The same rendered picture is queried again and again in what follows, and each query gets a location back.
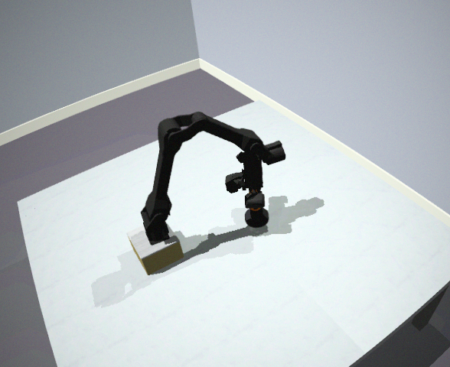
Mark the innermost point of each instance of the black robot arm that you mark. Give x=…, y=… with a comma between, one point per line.
x=170, y=137

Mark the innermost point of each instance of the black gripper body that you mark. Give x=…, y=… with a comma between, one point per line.
x=254, y=182

